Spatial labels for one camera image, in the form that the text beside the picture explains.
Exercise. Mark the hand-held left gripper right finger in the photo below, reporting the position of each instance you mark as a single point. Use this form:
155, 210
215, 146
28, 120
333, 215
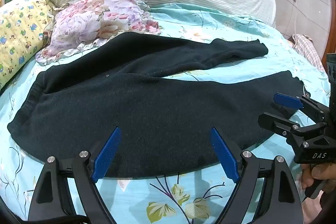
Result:
223, 155

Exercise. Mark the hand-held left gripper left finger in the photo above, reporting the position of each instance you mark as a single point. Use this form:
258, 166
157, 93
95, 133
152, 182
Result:
109, 153

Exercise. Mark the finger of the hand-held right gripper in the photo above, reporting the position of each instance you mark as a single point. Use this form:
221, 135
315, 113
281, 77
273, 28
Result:
278, 123
287, 100

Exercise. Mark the black pants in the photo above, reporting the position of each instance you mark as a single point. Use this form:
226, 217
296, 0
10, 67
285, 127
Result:
147, 108

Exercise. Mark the person's right hand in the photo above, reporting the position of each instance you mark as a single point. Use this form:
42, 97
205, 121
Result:
307, 178

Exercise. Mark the teal floral bed sheet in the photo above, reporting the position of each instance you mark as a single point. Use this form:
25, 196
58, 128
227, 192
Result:
183, 195

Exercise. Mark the plaid cloth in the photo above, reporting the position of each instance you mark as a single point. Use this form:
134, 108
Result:
308, 48

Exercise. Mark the pink floral ruffled pillow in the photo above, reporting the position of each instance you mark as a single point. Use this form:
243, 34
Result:
97, 16

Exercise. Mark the yellow cartoon print pillow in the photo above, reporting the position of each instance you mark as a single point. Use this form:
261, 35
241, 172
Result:
18, 35

